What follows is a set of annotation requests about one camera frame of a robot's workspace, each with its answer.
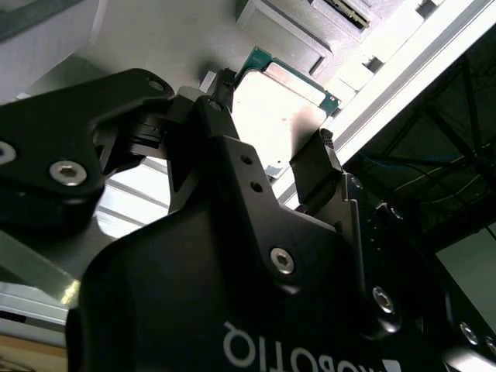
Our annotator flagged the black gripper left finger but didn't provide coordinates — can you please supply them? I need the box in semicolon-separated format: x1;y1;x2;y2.
0;67;308;296

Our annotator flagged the CPU with silver top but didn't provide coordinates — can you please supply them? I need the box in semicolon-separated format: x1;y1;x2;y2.
231;45;343;179

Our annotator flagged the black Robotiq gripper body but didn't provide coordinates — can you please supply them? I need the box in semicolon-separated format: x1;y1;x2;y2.
64;208;447;372

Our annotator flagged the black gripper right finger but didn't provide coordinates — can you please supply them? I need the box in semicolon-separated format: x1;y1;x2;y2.
289;129;496;372

